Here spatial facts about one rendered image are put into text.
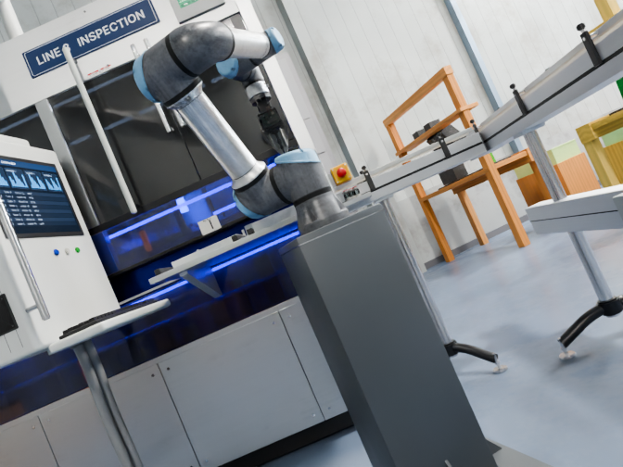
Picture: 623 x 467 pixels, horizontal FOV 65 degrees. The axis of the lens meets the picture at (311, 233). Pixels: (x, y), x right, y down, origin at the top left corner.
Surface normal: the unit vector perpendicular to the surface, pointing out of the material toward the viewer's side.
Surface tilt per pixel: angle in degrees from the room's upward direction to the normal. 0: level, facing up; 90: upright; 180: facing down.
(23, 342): 90
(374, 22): 90
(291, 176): 90
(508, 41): 90
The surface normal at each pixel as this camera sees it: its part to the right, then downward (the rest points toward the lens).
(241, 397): -0.04, -0.03
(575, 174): 0.29, -0.17
